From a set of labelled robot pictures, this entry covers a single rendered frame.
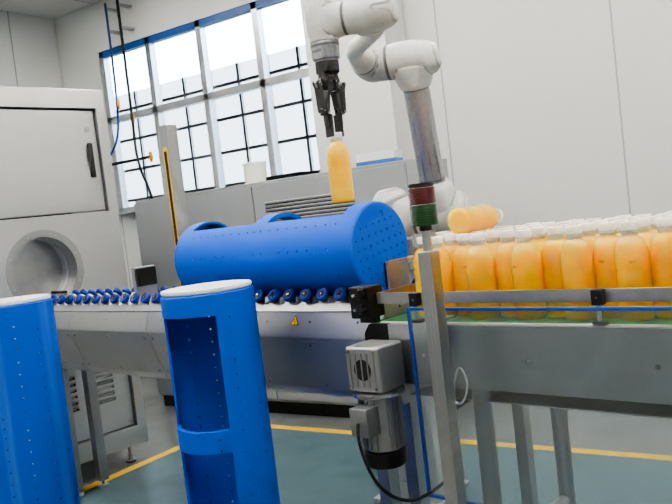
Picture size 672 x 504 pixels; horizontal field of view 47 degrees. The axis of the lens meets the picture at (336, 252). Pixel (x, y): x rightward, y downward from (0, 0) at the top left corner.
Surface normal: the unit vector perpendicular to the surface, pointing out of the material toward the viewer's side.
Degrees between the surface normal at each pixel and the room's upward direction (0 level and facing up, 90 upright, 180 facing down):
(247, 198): 90
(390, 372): 90
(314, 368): 110
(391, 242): 90
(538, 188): 90
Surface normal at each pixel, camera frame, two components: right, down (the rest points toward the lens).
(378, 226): 0.74, -0.05
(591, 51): -0.56, 0.11
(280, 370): -0.58, 0.44
